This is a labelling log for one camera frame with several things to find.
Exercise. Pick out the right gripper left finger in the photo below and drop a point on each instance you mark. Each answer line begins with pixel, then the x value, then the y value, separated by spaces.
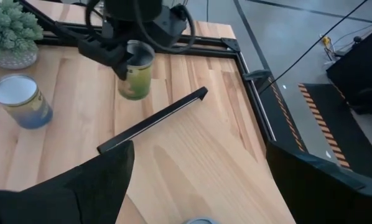
pixel 89 193

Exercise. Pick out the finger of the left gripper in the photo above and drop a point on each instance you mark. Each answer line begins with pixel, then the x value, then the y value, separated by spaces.
pixel 108 57

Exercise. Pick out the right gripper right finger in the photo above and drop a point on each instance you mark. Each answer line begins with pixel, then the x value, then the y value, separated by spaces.
pixel 310 193

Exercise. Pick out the oranges label tin can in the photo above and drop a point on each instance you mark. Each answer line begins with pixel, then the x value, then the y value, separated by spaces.
pixel 139 77

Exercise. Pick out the blue yellow label tin can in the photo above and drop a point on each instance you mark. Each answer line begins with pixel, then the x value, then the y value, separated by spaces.
pixel 22 102

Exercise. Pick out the plain teal small can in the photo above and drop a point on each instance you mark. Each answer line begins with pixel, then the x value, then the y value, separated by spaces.
pixel 201 221

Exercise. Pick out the black mat with hazard stripes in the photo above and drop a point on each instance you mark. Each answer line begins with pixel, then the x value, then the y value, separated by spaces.
pixel 354 137
pixel 282 124

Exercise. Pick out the green potted succulent plant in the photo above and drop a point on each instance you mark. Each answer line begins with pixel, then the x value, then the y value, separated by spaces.
pixel 10 28

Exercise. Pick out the grey table clamp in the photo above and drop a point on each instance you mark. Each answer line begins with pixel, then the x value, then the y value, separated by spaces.
pixel 257 74

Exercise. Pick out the black floor box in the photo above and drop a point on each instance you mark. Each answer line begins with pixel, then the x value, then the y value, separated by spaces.
pixel 360 68

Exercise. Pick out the black aluminium table frame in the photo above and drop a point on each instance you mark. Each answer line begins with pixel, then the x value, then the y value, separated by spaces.
pixel 211 46

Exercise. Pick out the wooden shelf with black frame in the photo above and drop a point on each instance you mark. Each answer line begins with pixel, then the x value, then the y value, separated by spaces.
pixel 204 149

